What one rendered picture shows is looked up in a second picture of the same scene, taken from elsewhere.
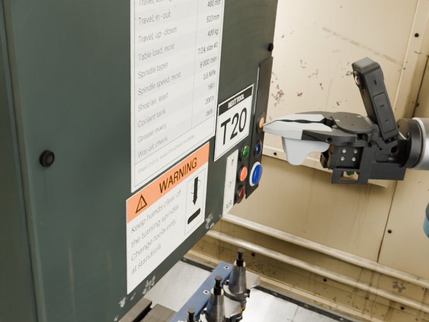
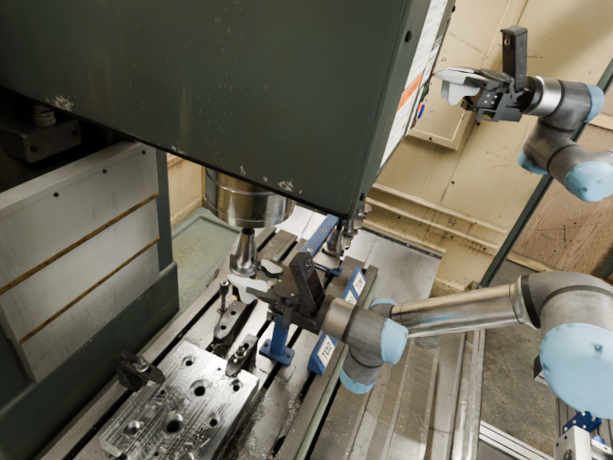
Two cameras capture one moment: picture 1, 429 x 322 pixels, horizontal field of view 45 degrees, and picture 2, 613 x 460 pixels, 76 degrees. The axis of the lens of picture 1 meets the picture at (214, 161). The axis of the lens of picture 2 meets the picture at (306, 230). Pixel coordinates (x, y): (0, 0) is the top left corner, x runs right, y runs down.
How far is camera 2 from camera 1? 0.27 m
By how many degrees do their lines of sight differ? 13
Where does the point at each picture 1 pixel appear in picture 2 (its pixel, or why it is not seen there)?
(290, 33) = not seen: hidden behind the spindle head
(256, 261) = not seen: hidden behind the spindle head
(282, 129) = (450, 75)
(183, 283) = (293, 219)
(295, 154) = (454, 96)
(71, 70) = not seen: outside the picture
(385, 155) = (512, 102)
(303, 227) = (389, 178)
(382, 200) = (451, 159)
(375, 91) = (519, 50)
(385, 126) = (519, 78)
